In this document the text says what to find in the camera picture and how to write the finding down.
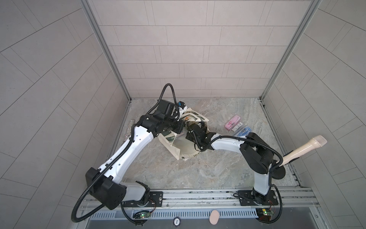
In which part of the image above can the floral canvas tote bag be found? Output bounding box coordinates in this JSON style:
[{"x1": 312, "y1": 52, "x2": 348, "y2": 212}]
[{"x1": 158, "y1": 108, "x2": 209, "y2": 161}]

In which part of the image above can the pink compass set case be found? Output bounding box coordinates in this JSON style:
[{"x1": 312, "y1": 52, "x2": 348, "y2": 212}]
[{"x1": 224, "y1": 114, "x2": 241, "y2": 131}]

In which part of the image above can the clear plastic stationery box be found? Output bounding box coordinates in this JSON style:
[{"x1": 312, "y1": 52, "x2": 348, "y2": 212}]
[{"x1": 231, "y1": 122, "x2": 243, "y2": 133}]

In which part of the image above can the blue plastic case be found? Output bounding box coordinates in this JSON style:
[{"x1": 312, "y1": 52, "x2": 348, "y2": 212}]
[{"x1": 235, "y1": 126, "x2": 252, "y2": 138}]

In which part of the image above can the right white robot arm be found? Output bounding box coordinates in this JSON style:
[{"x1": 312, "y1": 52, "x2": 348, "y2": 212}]
[{"x1": 186, "y1": 124, "x2": 283, "y2": 202}]

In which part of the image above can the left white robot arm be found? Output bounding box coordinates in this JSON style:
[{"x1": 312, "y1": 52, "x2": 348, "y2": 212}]
[{"x1": 85, "y1": 100, "x2": 187, "y2": 210}]

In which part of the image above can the glittery silver tube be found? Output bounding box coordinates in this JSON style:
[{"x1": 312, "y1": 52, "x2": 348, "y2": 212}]
[{"x1": 124, "y1": 119, "x2": 135, "y2": 142}]

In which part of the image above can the beige oval button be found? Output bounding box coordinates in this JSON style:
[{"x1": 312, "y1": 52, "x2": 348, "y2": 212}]
[{"x1": 209, "y1": 210, "x2": 220, "y2": 225}]

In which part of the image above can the black round microphone base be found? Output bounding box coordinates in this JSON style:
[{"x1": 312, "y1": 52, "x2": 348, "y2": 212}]
[{"x1": 270, "y1": 166, "x2": 286, "y2": 180}]

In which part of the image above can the left green circuit board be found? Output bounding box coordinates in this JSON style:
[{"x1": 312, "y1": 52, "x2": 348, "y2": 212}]
[{"x1": 133, "y1": 210, "x2": 152, "y2": 219}]

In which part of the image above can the green circuit board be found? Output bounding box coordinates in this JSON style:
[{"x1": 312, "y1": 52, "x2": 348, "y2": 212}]
[
  {"x1": 133, "y1": 210, "x2": 152, "y2": 219},
  {"x1": 255, "y1": 208, "x2": 275, "y2": 222}
]

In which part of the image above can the right green circuit board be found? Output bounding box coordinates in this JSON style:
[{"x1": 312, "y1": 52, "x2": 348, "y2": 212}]
[{"x1": 255, "y1": 208, "x2": 275, "y2": 222}]

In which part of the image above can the beige microphone on stand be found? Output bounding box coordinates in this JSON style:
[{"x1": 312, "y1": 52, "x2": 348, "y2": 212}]
[{"x1": 280, "y1": 135, "x2": 327, "y2": 166}]

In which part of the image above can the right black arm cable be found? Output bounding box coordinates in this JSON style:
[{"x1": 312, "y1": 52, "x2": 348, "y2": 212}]
[{"x1": 190, "y1": 123, "x2": 284, "y2": 224}]

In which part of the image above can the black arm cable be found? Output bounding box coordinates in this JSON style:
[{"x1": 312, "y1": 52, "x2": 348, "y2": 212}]
[
  {"x1": 71, "y1": 125, "x2": 136, "y2": 223},
  {"x1": 190, "y1": 123, "x2": 284, "y2": 224}
]

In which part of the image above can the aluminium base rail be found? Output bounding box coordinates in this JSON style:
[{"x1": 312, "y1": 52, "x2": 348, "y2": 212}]
[{"x1": 91, "y1": 187, "x2": 319, "y2": 219}]

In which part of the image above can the left aluminium frame post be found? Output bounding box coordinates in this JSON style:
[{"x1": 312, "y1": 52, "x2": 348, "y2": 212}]
[{"x1": 80, "y1": 0, "x2": 132, "y2": 103}]

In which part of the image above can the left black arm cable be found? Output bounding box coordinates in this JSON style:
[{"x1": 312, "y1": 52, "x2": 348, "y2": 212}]
[{"x1": 71, "y1": 125, "x2": 136, "y2": 223}]

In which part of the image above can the aluminium corner frame post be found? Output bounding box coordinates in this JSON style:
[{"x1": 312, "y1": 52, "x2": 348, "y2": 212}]
[{"x1": 260, "y1": 0, "x2": 322, "y2": 101}]

